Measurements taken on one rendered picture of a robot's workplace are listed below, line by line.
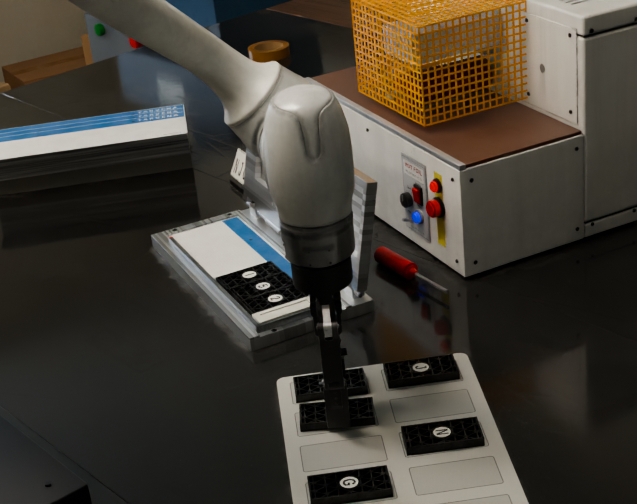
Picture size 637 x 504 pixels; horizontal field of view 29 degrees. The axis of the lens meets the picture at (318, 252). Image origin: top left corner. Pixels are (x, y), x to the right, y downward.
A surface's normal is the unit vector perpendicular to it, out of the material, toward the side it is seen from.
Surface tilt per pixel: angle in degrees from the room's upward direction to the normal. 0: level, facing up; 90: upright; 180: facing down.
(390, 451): 0
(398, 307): 0
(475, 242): 90
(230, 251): 0
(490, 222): 90
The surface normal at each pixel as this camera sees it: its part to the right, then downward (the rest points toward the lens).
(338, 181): 0.60, 0.32
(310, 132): 0.11, 0.21
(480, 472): -0.10, -0.89
